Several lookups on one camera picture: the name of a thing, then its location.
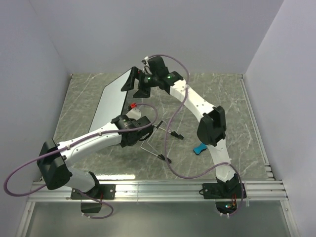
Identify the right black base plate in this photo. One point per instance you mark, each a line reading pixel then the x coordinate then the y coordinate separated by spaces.
pixel 222 191

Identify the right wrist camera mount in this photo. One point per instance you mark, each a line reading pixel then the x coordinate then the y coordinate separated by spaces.
pixel 146 69

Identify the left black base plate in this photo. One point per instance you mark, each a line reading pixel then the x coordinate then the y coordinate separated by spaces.
pixel 102 191

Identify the blue whiteboard eraser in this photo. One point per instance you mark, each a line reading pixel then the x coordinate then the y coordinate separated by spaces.
pixel 199 149

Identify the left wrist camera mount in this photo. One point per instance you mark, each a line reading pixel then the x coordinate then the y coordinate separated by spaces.
pixel 133 112

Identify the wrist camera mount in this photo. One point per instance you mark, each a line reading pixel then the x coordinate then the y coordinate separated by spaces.
pixel 146 69
pixel 133 112

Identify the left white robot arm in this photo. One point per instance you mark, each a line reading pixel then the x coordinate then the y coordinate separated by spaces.
pixel 57 159

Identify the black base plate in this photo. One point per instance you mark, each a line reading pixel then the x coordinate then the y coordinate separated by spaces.
pixel 102 191
pixel 222 191

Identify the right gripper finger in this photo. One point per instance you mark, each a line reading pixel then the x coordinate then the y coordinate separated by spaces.
pixel 129 84
pixel 142 93

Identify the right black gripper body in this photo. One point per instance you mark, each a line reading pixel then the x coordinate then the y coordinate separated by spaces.
pixel 146 80

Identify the white whiteboard black frame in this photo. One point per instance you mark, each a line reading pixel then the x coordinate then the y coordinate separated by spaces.
pixel 111 102

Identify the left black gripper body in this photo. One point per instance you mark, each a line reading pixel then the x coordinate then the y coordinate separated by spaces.
pixel 133 142

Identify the aluminium mounting rail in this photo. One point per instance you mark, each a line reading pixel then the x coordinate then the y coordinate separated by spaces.
pixel 165 191

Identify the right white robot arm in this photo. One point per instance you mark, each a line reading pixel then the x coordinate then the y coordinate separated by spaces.
pixel 212 127

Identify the wire whiteboard stand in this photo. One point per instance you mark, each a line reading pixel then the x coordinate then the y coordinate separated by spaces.
pixel 154 142

